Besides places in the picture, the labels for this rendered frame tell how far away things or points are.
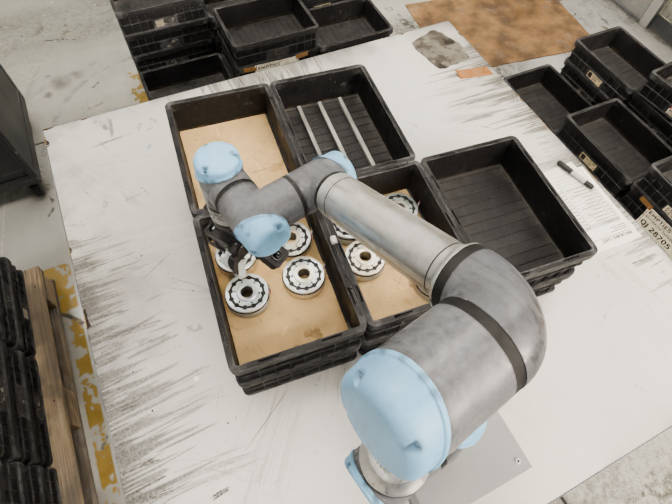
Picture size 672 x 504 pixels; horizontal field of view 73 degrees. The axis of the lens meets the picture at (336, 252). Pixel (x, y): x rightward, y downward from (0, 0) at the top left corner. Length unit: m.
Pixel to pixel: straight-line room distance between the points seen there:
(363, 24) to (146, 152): 1.47
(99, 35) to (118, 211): 2.07
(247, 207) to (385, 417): 0.40
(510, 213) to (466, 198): 0.13
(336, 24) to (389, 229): 2.12
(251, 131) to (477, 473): 1.07
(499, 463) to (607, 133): 1.73
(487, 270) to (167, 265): 1.01
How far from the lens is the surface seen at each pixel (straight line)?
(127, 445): 1.22
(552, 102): 2.66
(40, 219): 2.55
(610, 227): 1.64
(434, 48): 1.99
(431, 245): 0.55
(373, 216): 0.61
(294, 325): 1.07
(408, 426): 0.41
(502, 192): 1.38
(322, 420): 1.15
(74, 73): 3.21
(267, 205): 0.69
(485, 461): 1.10
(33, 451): 1.80
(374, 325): 0.98
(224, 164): 0.72
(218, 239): 0.91
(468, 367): 0.43
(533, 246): 1.31
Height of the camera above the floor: 1.84
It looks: 60 degrees down
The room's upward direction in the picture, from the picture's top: 6 degrees clockwise
